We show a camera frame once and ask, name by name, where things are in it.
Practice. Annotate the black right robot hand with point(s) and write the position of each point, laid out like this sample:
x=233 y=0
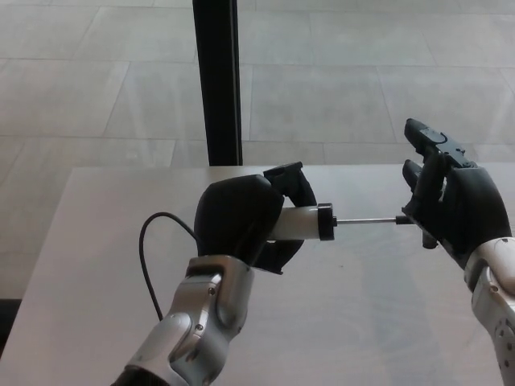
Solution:
x=470 y=201

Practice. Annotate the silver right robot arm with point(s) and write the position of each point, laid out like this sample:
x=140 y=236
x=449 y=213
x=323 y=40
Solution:
x=495 y=289

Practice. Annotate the black vertical post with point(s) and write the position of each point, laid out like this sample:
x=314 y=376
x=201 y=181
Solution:
x=219 y=80

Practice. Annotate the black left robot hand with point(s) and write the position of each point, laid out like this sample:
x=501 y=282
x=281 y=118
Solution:
x=235 y=217

